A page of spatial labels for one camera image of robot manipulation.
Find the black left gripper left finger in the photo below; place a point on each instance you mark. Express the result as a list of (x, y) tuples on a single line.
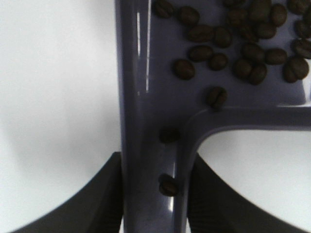
[(96, 208)]

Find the pile of coffee beans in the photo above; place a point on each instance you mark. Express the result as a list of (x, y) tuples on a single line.
[(214, 66)]

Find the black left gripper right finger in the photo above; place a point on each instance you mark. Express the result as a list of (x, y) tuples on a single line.
[(215, 207)]

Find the purple plastic dustpan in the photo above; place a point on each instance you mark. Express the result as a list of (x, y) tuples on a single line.
[(165, 209)]

